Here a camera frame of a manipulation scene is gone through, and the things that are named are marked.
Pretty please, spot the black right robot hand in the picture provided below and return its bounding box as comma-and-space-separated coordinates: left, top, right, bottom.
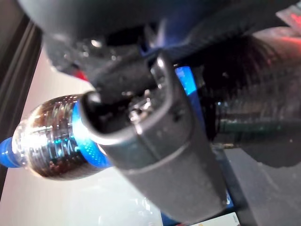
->
16, 0, 301, 224

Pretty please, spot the Pepsi cola bottle blue label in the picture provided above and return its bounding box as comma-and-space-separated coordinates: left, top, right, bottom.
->
0, 27, 301, 184

